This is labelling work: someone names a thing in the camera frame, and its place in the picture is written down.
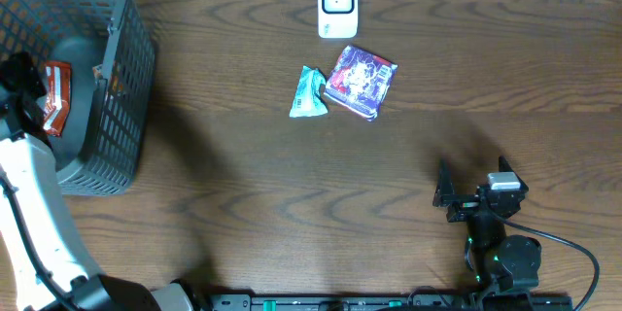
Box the red orange snack wrapper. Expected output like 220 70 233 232
43 61 72 137

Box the purple snack package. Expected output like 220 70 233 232
325 45 398 121

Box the teal snack packet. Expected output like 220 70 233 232
289 66 328 119

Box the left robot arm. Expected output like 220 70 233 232
1 52 210 311

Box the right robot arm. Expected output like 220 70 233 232
432 156 541 308

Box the white barcode scanner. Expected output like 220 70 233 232
317 0 359 39

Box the grey plastic basket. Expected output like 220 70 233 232
1 0 156 196

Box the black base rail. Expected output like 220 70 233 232
207 287 573 311

